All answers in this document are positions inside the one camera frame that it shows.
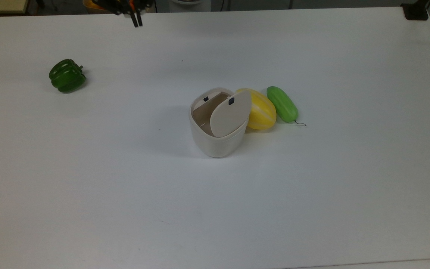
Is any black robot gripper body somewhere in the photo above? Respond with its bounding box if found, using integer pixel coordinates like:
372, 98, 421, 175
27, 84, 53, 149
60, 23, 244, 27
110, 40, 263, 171
107, 0, 152, 11

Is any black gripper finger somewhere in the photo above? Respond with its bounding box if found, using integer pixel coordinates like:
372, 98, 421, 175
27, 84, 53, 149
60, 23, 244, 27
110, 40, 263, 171
136, 2, 155, 27
93, 0, 139, 28

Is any beige garbage bin lid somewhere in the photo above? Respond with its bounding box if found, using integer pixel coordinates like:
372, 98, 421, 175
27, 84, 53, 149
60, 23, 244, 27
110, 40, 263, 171
210, 89, 252, 138

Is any beige garbage bin body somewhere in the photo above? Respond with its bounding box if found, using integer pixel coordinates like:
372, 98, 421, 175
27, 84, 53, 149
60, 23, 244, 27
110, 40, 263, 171
189, 87, 250, 158

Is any yellow container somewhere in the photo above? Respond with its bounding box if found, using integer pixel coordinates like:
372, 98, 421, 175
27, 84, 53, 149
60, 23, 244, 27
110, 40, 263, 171
82, 0, 113, 14

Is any white round object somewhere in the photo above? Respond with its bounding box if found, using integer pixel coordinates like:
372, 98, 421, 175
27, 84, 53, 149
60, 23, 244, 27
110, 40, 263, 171
169, 0, 212, 13

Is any dark green toy bell pepper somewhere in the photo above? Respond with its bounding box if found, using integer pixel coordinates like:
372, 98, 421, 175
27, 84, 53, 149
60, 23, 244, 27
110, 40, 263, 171
49, 59, 87, 94

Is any yellow striped toy melon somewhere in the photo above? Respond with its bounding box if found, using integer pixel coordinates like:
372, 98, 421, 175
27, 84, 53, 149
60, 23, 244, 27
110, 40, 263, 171
236, 88, 277, 131

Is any light green toy cucumber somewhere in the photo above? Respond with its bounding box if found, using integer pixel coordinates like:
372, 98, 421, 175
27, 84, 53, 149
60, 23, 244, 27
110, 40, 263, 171
267, 86, 307, 127

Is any black table clamp mount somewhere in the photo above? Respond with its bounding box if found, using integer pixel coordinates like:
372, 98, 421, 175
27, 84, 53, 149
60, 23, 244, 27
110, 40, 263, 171
401, 0, 430, 21

